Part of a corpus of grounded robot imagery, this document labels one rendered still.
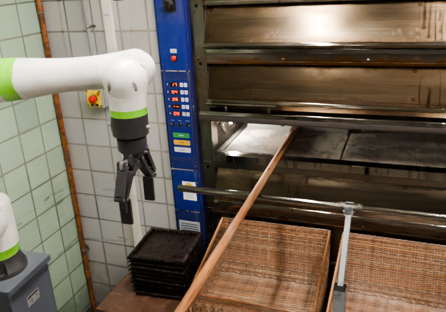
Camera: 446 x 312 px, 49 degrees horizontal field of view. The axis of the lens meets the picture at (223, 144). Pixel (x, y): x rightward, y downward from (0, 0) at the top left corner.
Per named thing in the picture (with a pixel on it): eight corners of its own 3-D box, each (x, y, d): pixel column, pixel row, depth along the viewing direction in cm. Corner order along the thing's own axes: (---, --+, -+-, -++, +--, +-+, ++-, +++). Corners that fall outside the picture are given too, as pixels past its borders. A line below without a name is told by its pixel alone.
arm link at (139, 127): (141, 119, 115) (156, 109, 123) (97, 117, 118) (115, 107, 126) (143, 143, 117) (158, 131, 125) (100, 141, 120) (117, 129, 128)
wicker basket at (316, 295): (223, 261, 257) (220, 215, 248) (331, 277, 239) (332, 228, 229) (187, 322, 215) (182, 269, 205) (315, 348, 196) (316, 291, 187)
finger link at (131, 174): (140, 160, 124) (138, 158, 123) (130, 202, 120) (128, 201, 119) (126, 158, 125) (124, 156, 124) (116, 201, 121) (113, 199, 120)
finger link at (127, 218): (131, 198, 121) (129, 200, 120) (133, 223, 124) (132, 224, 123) (120, 197, 122) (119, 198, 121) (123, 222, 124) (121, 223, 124)
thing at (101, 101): (95, 103, 254) (92, 85, 251) (111, 104, 251) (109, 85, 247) (86, 107, 248) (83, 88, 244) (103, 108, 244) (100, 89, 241)
